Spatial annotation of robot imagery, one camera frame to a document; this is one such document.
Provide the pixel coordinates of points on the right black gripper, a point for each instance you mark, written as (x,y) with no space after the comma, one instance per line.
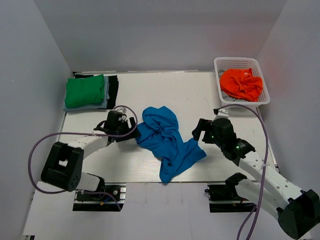
(202,126)

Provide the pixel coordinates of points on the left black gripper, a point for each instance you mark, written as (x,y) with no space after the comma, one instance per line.
(135,134)

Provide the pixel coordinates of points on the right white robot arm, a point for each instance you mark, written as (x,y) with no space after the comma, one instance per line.
(297,211)

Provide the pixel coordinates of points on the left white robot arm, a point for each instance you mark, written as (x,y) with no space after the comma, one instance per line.
(64,165)

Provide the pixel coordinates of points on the grey t-shirt in basket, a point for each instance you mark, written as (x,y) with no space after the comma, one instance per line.
(225,96)

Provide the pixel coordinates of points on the folded black t-shirt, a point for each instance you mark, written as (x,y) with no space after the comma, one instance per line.
(113,92)

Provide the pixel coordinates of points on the orange t-shirt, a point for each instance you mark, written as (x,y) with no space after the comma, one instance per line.
(241,84)

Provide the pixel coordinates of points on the white plastic basket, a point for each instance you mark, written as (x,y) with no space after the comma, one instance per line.
(226,63)

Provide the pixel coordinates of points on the folded green t-shirt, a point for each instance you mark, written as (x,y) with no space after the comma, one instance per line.
(84,91)

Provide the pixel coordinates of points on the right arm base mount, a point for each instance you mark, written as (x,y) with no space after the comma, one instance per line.
(223,200)

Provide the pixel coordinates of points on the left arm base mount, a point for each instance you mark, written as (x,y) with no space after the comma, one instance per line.
(110,197)

